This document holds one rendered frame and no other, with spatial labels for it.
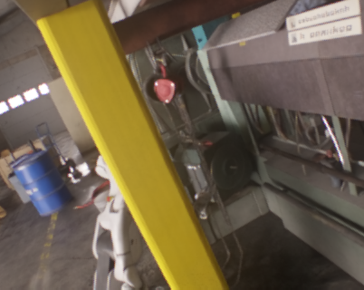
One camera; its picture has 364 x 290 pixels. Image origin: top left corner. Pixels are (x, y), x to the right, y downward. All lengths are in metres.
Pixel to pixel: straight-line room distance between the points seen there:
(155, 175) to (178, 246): 0.14
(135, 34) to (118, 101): 1.60
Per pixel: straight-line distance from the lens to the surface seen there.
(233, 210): 2.79
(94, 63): 0.52
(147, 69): 3.13
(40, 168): 5.33
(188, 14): 2.21
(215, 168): 2.37
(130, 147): 0.53
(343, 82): 1.46
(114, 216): 1.35
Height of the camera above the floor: 1.58
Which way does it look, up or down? 17 degrees down
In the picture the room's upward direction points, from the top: 23 degrees counter-clockwise
